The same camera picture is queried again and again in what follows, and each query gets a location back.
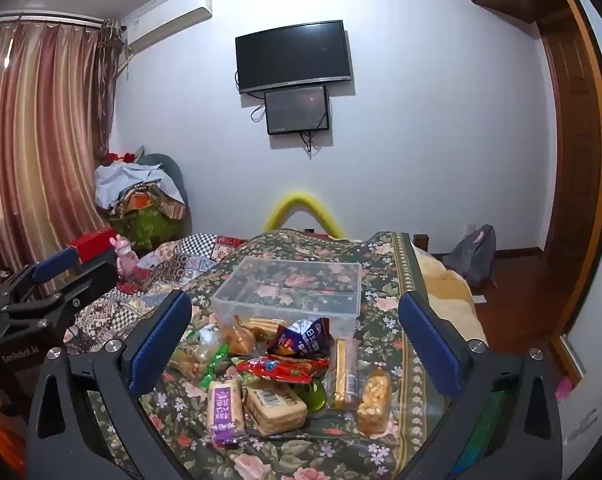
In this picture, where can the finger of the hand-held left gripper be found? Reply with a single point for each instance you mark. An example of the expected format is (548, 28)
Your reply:
(88, 280)
(56, 262)

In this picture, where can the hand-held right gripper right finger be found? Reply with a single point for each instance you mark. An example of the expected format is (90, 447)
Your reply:
(431, 345)

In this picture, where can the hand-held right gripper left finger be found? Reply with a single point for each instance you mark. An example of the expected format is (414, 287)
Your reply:
(161, 345)

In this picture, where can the clear bread packet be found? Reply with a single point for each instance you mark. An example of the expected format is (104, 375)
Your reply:
(191, 355)

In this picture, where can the green snack packet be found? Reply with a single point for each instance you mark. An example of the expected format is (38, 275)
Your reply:
(213, 365)

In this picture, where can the orange fried snack bag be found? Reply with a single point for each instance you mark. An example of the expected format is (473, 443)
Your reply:
(238, 340)

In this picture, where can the purple biscuit packet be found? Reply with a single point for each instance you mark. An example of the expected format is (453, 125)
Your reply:
(225, 410)

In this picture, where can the long gold cake packet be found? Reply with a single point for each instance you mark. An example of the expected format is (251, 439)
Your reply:
(343, 380)

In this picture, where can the red snack packet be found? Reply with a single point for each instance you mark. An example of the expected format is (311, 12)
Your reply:
(281, 369)

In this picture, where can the green jelly cup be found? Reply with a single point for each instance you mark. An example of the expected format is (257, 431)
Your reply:
(313, 397)

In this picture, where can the blue snack packet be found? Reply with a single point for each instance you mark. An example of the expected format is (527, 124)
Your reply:
(301, 340)

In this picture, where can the beige cracker packet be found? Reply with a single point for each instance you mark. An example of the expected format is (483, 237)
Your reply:
(276, 410)

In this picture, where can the clear plastic storage box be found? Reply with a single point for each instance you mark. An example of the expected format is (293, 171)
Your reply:
(281, 280)

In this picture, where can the red box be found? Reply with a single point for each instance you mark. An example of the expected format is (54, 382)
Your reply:
(93, 245)

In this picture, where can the pink plush toy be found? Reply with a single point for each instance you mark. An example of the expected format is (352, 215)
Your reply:
(126, 260)

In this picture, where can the cream duvet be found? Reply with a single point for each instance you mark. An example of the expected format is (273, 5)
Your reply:
(446, 290)

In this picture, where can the floral blanket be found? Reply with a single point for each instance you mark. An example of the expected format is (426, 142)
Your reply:
(381, 285)

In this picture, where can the clear pastry packet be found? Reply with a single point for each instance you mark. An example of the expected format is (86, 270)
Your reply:
(373, 402)

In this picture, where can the patchwork quilt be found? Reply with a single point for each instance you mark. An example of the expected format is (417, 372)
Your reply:
(181, 260)

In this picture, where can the grey backpack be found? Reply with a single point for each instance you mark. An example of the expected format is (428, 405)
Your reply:
(473, 255)

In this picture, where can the pile of clothes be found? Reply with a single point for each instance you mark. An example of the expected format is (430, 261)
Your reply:
(131, 185)

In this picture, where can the stacked biscuit packet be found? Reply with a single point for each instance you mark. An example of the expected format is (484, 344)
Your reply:
(266, 327)

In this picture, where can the striped curtain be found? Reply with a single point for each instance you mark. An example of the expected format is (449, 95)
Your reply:
(41, 135)

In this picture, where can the teal chair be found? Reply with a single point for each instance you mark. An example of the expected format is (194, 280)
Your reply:
(173, 170)

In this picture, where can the yellow foam tube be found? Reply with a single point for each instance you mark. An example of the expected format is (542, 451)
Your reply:
(301, 197)

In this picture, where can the wooden door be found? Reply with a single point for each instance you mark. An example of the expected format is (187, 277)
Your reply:
(581, 160)

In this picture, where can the small black monitor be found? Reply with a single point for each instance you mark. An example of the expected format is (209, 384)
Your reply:
(296, 110)

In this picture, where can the white air conditioner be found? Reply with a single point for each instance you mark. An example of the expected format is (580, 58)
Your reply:
(171, 20)

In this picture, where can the white curtain rail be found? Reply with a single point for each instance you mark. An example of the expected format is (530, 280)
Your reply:
(46, 18)

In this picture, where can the black wall television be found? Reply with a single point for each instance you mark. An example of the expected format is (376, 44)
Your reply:
(293, 55)

